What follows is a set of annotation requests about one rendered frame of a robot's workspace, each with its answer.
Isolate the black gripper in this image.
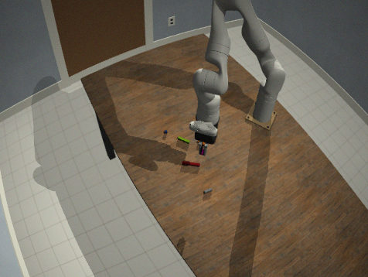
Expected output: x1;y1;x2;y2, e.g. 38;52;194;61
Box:
189;108;220;156

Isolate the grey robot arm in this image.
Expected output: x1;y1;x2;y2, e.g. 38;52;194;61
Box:
193;0;285;122

